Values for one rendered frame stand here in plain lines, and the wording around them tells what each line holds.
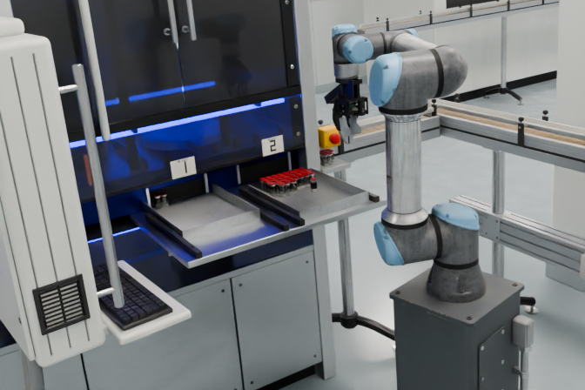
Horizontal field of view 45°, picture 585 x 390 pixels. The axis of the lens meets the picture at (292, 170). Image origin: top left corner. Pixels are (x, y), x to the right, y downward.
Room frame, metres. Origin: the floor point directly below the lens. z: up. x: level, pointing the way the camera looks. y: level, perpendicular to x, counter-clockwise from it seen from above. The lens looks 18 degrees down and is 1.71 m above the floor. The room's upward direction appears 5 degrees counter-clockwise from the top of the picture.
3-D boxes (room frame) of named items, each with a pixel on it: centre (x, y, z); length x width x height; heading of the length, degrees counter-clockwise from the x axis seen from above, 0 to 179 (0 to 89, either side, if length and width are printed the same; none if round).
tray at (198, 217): (2.16, 0.31, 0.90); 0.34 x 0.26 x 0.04; 30
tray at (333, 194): (2.23, -0.04, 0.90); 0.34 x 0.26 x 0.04; 29
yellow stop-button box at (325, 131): (2.56, -0.14, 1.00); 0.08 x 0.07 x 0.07; 30
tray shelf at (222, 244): (2.18, 0.13, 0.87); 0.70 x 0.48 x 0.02; 120
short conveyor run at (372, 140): (2.82, -0.32, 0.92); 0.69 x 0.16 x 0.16; 120
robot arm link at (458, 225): (1.69, -0.40, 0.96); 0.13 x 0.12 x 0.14; 101
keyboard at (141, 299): (1.79, 0.51, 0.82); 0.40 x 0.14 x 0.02; 34
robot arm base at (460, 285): (1.69, -0.40, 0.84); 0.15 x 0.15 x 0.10
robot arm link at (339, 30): (2.12, -0.19, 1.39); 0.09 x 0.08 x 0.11; 11
